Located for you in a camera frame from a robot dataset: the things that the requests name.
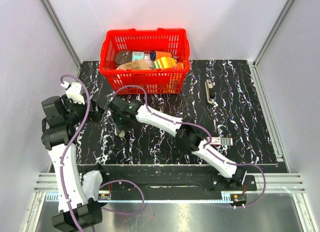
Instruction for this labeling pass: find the beige staple remover tool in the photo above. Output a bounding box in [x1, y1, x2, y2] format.
[205, 79, 215, 104]

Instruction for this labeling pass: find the brown round cookie pack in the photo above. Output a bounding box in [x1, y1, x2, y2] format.
[114, 50, 133, 65]

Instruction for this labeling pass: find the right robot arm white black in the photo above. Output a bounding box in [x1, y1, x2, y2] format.
[108, 97, 247, 190]

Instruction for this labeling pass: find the aluminium frame rail front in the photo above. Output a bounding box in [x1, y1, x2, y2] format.
[33, 172, 307, 204]

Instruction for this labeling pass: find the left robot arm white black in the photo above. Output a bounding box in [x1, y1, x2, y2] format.
[41, 95, 109, 232]

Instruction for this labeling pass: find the yellow green snack pack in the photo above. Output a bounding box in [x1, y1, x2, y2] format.
[153, 57, 178, 69]

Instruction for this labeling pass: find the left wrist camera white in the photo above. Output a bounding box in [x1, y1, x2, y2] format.
[60, 81, 85, 105]

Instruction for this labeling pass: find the teal white small box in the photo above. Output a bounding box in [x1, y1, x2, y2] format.
[132, 51, 145, 61]

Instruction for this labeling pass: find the orange bottle blue cap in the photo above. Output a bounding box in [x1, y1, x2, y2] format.
[149, 51, 173, 61]

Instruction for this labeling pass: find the grey staple strip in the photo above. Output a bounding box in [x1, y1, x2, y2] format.
[220, 137, 233, 146]

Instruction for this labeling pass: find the red plastic shopping basket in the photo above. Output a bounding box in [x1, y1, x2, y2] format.
[99, 28, 190, 94]

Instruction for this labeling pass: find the red white staple box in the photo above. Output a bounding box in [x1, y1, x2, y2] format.
[207, 137, 222, 145]

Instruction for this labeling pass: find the brown cardboard box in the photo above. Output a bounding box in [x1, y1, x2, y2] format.
[118, 59, 150, 70]

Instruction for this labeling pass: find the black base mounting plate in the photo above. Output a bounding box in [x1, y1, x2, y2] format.
[79, 163, 258, 193]

